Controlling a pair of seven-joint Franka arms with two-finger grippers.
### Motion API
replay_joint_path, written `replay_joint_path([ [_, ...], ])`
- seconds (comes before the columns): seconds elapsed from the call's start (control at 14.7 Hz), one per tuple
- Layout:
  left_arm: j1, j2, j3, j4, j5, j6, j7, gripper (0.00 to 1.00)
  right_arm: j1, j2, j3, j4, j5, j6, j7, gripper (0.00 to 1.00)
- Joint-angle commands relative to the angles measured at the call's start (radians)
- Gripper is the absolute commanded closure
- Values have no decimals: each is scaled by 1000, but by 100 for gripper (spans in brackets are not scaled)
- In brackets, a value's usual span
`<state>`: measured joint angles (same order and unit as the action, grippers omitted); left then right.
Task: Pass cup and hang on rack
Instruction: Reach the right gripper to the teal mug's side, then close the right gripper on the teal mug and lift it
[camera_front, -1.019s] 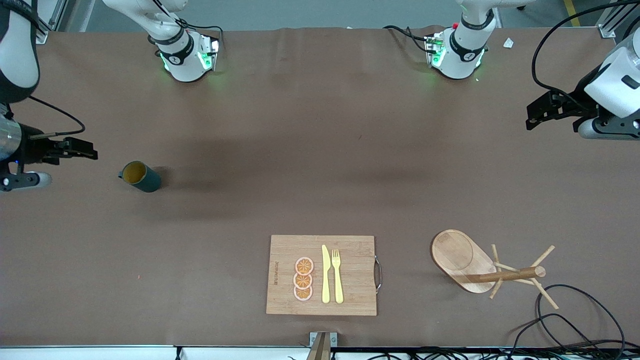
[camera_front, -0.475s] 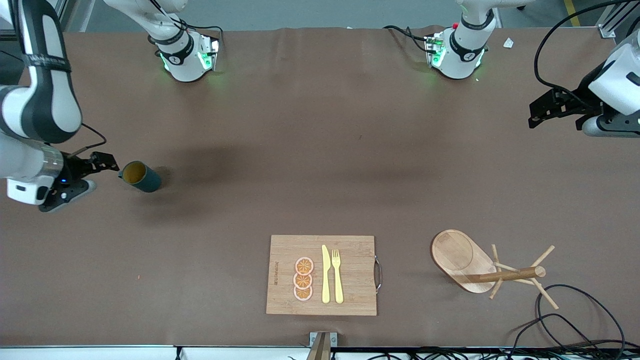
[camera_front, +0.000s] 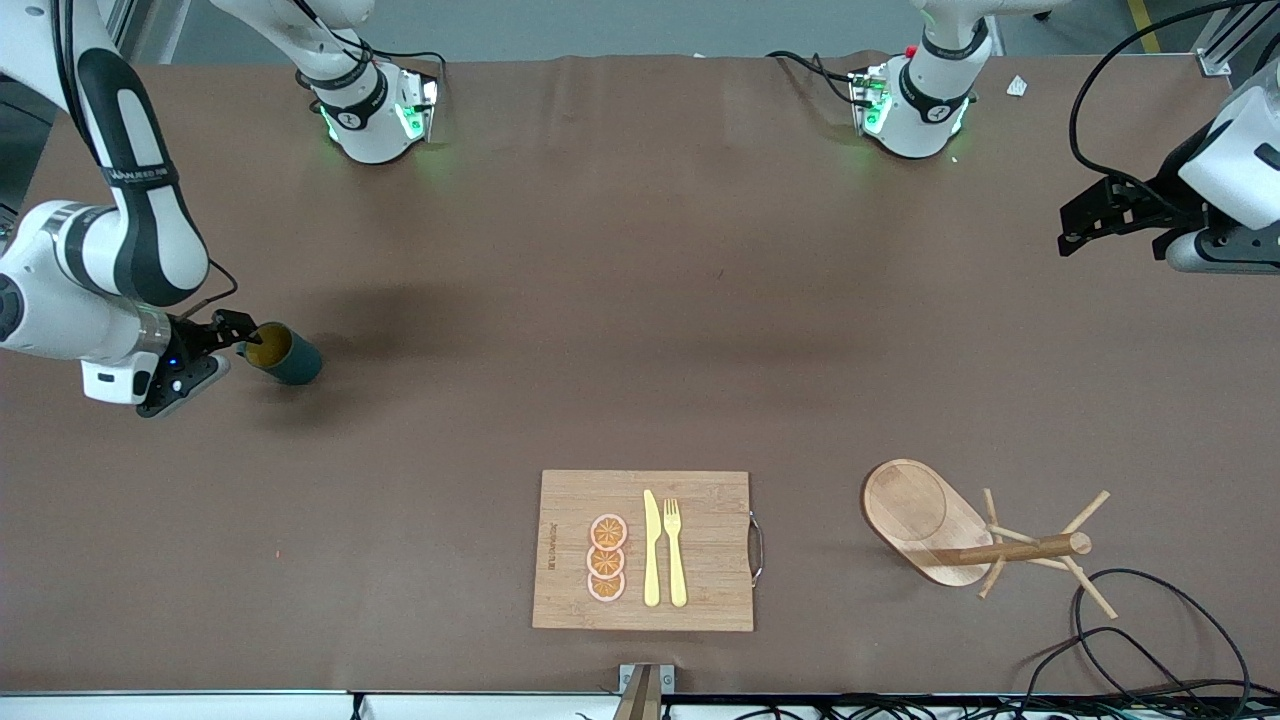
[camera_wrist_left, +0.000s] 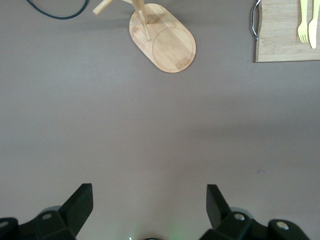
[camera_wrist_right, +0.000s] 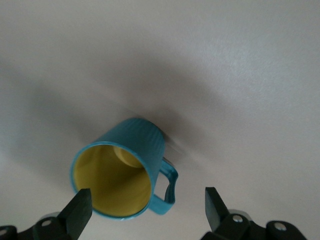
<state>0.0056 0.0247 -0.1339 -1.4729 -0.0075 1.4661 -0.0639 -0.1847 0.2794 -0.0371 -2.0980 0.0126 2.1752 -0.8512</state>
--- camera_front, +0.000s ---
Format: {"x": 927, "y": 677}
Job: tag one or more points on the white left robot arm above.
{"x": 925, "y": 110}

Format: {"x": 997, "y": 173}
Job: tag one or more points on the wooden cup rack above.
{"x": 915, "y": 510}

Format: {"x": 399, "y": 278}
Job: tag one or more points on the wooden cutting board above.
{"x": 710, "y": 560}

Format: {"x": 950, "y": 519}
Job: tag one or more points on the aluminium camera mount post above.
{"x": 643, "y": 700}

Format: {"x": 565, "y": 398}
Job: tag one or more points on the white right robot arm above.
{"x": 140, "y": 230}

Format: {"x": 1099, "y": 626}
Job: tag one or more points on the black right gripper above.
{"x": 193, "y": 336}

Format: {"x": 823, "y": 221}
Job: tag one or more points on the white paper scrap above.
{"x": 1017, "y": 87}

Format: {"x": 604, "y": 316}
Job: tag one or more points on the yellow plastic fork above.
{"x": 676, "y": 570}

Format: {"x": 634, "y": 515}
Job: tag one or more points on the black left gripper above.
{"x": 1166, "y": 196}

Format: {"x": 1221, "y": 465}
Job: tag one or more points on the yellow plastic knife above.
{"x": 652, "y": 560}

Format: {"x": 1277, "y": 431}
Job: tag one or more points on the orange slice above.
{"x": 606, "y": 588}
{"x": 608, "y": 532}
{"x": 605, "y": 562}

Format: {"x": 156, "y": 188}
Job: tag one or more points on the teal cup yellow inside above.
{"x": 295, "y": 365}

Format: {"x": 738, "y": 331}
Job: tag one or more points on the aluminium frame profile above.
{"x": 1215, "y": 60}
{"x": 120, "y": 25}

